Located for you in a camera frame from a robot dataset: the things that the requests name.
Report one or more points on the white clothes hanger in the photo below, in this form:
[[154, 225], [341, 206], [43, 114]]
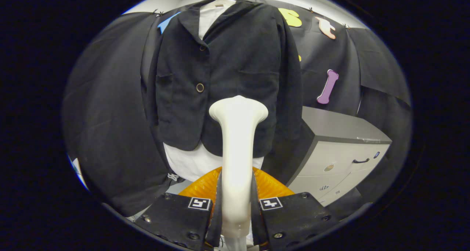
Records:
[[220, 1]]

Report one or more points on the black backdrop cloth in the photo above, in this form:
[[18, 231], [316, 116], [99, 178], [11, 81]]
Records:
[[110, 115]]

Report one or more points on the grey cabinet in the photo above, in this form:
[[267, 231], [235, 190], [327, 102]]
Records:
[[330, 159]]

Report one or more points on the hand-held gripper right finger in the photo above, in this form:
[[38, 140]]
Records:
[[293, 218]]

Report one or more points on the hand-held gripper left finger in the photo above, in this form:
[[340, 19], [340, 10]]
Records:
[[176, 218]]

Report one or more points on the black suit jacket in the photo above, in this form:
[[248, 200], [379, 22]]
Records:
[[238, 60]]

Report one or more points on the white shirt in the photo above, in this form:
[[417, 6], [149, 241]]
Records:
[[191, 163]]

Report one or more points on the white garment steamer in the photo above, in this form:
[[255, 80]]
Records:
[[237, 144]]

